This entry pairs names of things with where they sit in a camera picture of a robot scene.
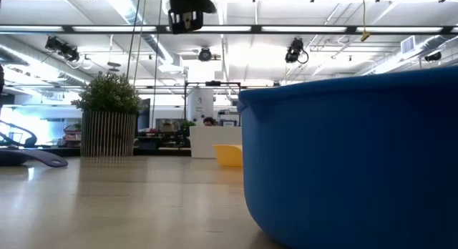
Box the yellow hanging cord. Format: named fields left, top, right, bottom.
left=359, top=0, right=372, bottom=43

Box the computer monitor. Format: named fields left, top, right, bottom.
left=218, top=111, right=241, bottom=128

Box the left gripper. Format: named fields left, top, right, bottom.
left=167, top=0, right=218, bottom=14

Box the black ceiling spotlight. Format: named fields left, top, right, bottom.
left=197, top=46, right=213, bottom=63
left=60, top=44, right=82, bottom=63
left=44, top=36, right=64, bottom=53
left=424, top=50, right=443, bottom=63
left=284, top=36, right=310, bottom=65

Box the black aluminium table frame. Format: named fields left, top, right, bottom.
left=21, top=145, right=192, bottom=158

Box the small dark blue measuring cup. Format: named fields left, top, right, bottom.
left=0, top=147, right=69, bottom=169

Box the white cylindrical column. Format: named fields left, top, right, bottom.
left=186, top=87, right=215, bottom=127

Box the black ceiling light rail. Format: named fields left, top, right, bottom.
left=0, top=24, right=458, bottom=36

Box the black hanging cable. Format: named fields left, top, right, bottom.
left=150, top=0, right=164, bottom=128
left=125, top=0, right=142, bottom=82

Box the large blue measuring cup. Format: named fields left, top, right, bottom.
left=237, top=65, right=458, bottom=249

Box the white air vent grille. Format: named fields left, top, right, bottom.
left=400, top=34, right=417, bottom=56

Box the black looped cable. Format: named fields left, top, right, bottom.
left=0, top=119, right=39, bottom=149

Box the artificial plant in striped pot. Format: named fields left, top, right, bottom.
left=70, top=70, right=143, bottom=158

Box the red storage shelf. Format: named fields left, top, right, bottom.
left=63, top=124, right=83, bottom=148

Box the black gantry frame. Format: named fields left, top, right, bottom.
left=183, top=79, right=242, bottom=128

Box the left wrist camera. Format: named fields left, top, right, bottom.
left=167, top=9, right=205, bottom=35

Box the small green plant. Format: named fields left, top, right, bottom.
left=180, top=119, right=198, bottom=136

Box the yellow measuring cup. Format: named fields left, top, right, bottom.
left=212, top=144, right=244, bottom=168

